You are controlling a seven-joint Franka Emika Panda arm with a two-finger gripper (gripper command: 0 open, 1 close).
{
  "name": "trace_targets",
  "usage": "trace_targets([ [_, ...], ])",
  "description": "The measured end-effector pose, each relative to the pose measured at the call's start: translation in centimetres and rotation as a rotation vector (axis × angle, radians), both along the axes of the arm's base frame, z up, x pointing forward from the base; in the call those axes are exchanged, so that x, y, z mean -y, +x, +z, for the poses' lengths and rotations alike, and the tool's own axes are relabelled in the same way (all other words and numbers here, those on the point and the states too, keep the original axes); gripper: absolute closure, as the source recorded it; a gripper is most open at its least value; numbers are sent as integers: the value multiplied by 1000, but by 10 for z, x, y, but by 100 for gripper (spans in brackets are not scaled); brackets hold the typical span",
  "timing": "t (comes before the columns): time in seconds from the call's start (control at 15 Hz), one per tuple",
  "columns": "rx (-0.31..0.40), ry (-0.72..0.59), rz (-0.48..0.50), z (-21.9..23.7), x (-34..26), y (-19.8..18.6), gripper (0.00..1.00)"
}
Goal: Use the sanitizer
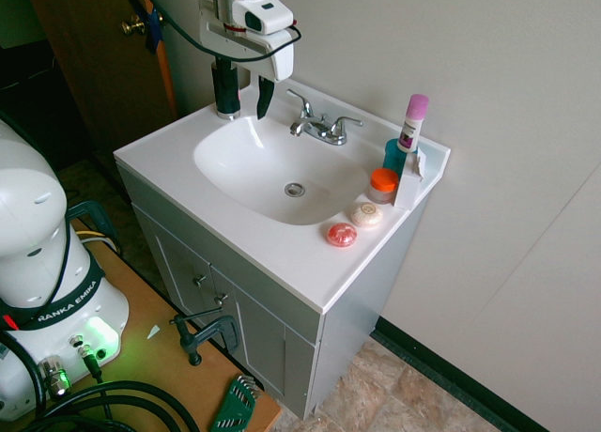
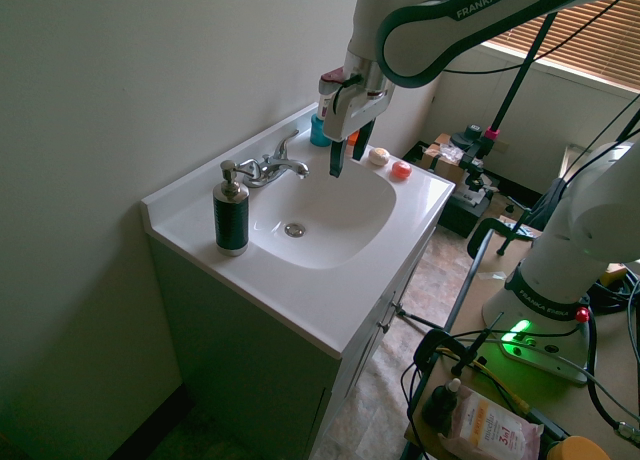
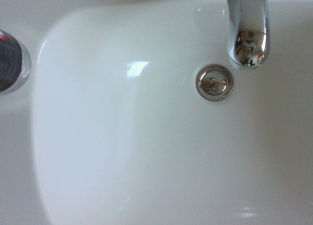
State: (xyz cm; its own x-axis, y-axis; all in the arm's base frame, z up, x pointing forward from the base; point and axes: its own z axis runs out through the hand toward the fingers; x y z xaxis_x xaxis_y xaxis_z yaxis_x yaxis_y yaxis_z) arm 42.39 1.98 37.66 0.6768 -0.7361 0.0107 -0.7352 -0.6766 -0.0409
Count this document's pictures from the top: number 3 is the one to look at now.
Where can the chrome sink drain plug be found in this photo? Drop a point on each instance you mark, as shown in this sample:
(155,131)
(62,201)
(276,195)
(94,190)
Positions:
(215,82)

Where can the white ceramic sink basin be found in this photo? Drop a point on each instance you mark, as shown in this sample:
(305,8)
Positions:
(137,141)

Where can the chrome faucet spout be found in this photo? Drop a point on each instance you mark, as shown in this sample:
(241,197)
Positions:
(247,27)

